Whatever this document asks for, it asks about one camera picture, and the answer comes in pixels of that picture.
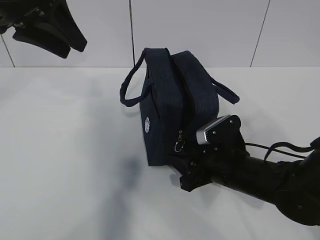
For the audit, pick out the dark blue lunch bag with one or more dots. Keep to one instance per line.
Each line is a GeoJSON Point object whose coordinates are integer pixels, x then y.
{"type": "Point", "coordinates": [178, 97]}

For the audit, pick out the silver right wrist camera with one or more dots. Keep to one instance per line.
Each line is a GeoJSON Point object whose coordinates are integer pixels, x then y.
{"type": "Point", "coordinates": [202, 134]}

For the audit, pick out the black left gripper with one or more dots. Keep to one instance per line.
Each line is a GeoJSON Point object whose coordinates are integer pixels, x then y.
{"type": "Point", "coordinates": [55, 30]}

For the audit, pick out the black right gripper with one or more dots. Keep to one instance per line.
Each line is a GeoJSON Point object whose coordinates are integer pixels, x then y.
{"type": "Point", "coordinates": [200, 165]}

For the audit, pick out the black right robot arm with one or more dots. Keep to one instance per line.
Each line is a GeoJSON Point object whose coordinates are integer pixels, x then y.
{"type": "Point", "coordinates": [292, 186]}

